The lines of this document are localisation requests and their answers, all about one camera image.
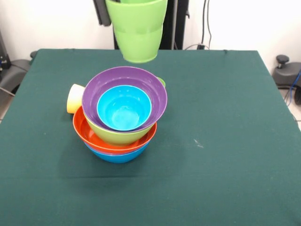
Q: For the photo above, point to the grey pedestal foot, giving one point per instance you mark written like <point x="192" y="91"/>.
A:
<point x="287" y="75"/>
<point x="14" y="70"/>

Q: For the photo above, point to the yellow plastic cup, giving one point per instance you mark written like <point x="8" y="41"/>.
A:
<point x="74" y="99"/>

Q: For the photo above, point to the green plastic cup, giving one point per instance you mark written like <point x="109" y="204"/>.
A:
<point x="138" y="30"/>
<point x="162" y="82"/>

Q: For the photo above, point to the purple and green bowl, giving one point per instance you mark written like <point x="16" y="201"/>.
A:
<point x="141" y="77"/>

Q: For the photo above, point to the orange-red bowl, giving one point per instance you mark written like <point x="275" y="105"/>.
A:
<point x="87" y="131"/>

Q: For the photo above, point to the dark green tablecloth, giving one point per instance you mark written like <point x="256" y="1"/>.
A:
<point x="188" y="176"/>

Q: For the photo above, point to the dark grey equipment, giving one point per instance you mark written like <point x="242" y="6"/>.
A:
<point x="3" y="54"/>

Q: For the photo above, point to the large blue bowl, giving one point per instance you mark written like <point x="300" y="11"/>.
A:
<point x="117" y="159"/>

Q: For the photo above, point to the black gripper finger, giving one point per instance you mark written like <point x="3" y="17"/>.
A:
<point x="103" y="13"/>

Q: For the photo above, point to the small cyan bowl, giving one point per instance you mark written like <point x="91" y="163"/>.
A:
<point x="124" y="110"/>

